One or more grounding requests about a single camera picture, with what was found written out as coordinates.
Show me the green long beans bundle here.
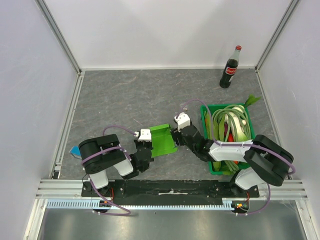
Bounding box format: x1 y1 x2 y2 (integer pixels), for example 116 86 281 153
211 104 252 173

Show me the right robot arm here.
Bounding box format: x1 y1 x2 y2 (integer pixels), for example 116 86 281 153
170 125 295 197

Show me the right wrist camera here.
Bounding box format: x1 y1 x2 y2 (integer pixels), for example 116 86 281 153
174 112 191 132

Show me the cola glass bottle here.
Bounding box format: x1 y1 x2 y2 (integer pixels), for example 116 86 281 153
219 45 242 89

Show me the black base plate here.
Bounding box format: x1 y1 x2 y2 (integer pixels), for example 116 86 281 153
81 178 261 206

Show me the blue small box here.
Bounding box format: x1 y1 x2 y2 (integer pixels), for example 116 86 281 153
69 146 82 159

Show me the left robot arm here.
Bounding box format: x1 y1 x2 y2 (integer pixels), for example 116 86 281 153
78 129 154 197

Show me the purple onion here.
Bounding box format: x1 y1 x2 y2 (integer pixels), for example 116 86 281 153
224 122 230 137

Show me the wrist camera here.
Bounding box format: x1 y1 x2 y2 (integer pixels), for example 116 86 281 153
174 112 191 132
134 128 152 143

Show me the green paper box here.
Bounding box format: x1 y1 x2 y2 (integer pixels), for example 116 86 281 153
149 123 178 158

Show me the orange carrot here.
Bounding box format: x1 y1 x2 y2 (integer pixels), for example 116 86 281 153
227 133 234 142

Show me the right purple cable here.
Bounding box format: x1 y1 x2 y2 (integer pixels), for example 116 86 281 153
174 99 298 216

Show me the green plastic tray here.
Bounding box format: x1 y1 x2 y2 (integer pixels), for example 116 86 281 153
200 103 256 175

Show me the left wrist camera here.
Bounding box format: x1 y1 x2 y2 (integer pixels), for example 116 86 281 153
134 128 152 143

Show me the grey cable duct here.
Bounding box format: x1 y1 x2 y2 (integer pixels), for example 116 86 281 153
46 199 234 211

